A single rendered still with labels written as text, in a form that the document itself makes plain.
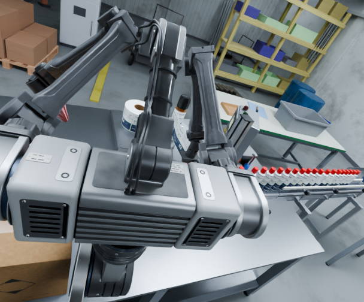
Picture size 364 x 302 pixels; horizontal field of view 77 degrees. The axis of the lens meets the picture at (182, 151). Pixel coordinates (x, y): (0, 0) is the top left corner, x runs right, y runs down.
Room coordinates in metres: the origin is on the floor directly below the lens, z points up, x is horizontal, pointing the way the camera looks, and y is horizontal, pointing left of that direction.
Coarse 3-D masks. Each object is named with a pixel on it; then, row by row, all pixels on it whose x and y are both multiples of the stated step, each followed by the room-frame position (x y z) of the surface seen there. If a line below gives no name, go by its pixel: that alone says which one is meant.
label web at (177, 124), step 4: (176, 112) 1.46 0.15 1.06; (172, 116) 1.50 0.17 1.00; (176, 116) 1.44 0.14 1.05; (176, 120) 1.41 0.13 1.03; (176, 124) 1.39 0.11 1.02; (180, 124) 1.33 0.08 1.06; (176, 128) 1.36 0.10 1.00; (172, 132) 1.39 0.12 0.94; (176, 132) 1.34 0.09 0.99; (172, 136) 1.37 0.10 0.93
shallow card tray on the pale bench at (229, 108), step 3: (222, 102) 2.60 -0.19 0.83; (225, 102) 2.64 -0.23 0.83; (222, 105) 2.57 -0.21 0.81; (225, 105) 2.63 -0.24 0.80; (228, 105) 2.67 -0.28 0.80; (231, 105) 2.69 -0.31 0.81; (234, 105) 2.71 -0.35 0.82; (237, 105) 2.73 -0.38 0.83; (225, 108) 2.50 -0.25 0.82; (228, 108) 2.59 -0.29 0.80; (231, 108) 2.63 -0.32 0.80; (234, 108) 2.67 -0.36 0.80; (225, 111) 2.47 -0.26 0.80; (228, 111) 2.43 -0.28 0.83; (231, 111) 2.54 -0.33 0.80; (234, 111) 2.58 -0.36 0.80; (228, 114) 2.41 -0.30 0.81; (231, 114) 2.43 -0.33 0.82
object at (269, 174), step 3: (273, 168) 1.28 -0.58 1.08; (267, 171) 1.28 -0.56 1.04; (270, 171) 1.27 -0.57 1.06; (273, 171) 1.27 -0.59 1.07; (267, 174) 1.27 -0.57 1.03; (270, 174) 1.26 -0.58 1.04; (273, 174) 1.28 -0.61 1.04; (264, 177) 1.27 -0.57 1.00; (267, 177) 1.26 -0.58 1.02; (270, 177) 1.26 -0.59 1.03; (261, 180) 1.27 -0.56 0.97; (264, 180) 1.26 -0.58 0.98; (267, 180) 1.26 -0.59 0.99; (261, 183) 1.26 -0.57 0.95; (264, 183) 1.26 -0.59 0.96; (261, 186) 1.26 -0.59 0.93
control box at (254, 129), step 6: (240, 108) 0.96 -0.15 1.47; (234, 114) 0.96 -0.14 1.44; (252, 114) 0.95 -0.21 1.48; (258, 114) 0.98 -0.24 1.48; (258, 120) 0.92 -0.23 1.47; (252, 126) 0.84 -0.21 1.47; (258, 126) 0.86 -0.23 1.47; (228, 132) 0.84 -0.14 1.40; (252, 132) 0.83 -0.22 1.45; (246, 138) 0.83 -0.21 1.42; (252, 138) 0.83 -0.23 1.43; (240, 144) 0.83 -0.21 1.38; (246, 144) 0.83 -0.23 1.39; (240, 150) 0.83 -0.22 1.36; (240, 156) 0.83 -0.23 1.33
